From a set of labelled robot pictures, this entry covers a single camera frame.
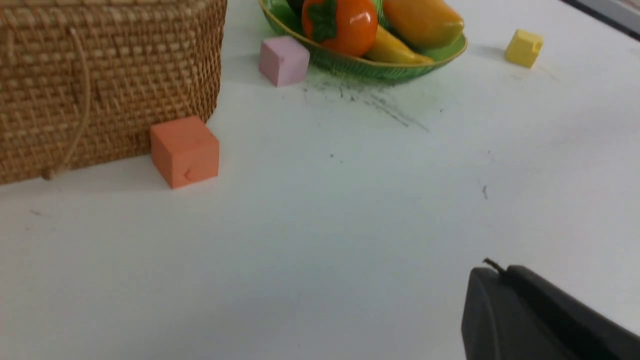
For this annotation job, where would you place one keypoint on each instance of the yellow toy banana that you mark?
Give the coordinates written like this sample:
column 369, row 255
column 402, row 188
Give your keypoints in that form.
column 389, row 49

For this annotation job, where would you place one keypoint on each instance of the green leaf-shaped ceramic plate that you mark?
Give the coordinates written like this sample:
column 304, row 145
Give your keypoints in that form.
column 281, row 18

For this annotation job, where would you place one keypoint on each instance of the purple toy mangosteen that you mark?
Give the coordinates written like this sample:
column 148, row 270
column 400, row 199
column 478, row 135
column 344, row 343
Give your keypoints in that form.
column 296, row 6

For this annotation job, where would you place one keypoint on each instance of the yellow foam cube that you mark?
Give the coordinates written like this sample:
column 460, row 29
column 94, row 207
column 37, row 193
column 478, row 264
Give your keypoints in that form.
column 524, row 48

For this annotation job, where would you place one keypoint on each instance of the yellow orange toy mango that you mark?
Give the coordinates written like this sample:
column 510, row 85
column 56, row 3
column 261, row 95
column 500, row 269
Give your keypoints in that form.
column 424, row 24

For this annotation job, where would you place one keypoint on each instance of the woven wicker basket green lining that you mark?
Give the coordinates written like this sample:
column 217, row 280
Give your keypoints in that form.
column 83, row 81

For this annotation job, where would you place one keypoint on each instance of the orange toy persimmon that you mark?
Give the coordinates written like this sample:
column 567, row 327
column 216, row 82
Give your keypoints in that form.
column 347, row 27

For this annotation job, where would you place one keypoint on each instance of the pink foam cube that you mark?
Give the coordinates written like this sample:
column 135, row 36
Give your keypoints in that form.
column 283, row 61

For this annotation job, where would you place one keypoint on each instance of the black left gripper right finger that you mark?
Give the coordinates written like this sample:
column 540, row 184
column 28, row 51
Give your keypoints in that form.
column 585, row 332

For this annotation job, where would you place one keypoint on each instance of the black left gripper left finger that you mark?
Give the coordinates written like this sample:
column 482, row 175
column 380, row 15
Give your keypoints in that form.
column 497, row 325

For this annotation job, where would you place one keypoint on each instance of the orange foam cube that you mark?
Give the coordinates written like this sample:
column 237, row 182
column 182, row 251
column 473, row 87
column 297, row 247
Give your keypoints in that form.
column 184, row 151

